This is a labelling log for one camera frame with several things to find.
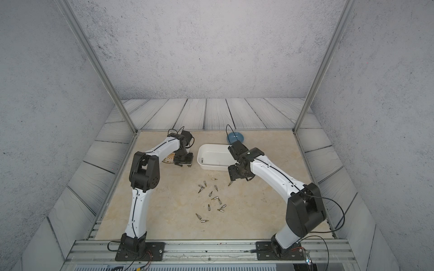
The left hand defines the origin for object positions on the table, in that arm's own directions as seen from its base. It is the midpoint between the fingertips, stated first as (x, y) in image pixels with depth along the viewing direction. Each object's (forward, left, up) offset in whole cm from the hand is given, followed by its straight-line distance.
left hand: (190, 164), depth 103 cm
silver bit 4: (-26, -12, -1) cm, 29 cm away
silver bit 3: (-21, -15, 0) cm, 26 cm away
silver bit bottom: (-33, -10, +1) cm, 34 cm away
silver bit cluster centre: (-15, -16, 0) cm, 22 cm away
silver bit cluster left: (-15, -8, 0) cm, 16 cm away
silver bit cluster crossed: (-17, -7, +1) cm, 18 cm away
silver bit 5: (-26, -20, 0) cm, 32 cm away
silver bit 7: (-23, -17, -1) cm, 29 cm away
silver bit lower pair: (-28, -18, 0) cm, 33 cm away
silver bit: (+3, -7, +1) cm, 7 cm away
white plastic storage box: (+6, -15, -1) cm, 16 cm away
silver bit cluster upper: (-12, -9, -1) cm, 15 cm away
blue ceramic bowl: (+20, -28, +3) cm, 34 cm away
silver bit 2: (-19, -12, 0) cm, 23 cm away
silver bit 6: (-31, -7, 0) cm, 32 cm away
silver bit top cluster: (-10, -14, +1) cm, 17 cm away
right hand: (-15, -27, +13) cm, 34 cm away
